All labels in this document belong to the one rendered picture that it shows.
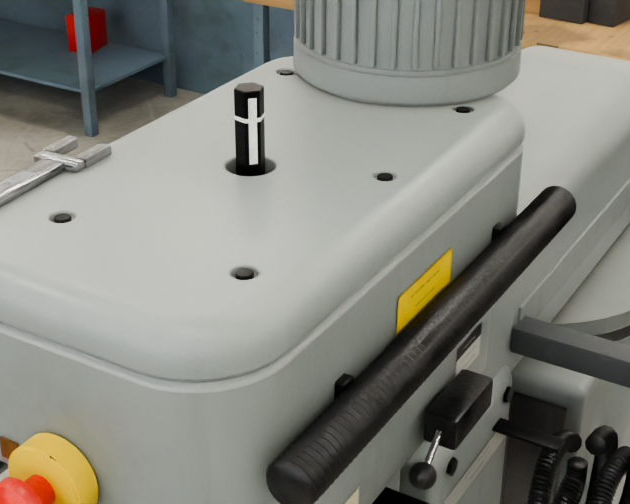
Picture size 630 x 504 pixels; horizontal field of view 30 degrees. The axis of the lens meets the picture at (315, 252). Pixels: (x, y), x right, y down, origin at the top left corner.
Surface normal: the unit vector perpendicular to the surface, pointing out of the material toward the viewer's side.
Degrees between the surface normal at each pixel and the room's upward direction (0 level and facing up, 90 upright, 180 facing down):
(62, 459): 34
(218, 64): 90
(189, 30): 90
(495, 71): 90
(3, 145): 0
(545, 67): 0
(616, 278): 0
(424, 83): 90
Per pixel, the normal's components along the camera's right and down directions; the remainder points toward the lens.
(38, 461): -0.51, 0.40
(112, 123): 0.00, -0.88
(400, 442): 0.86, 0.25
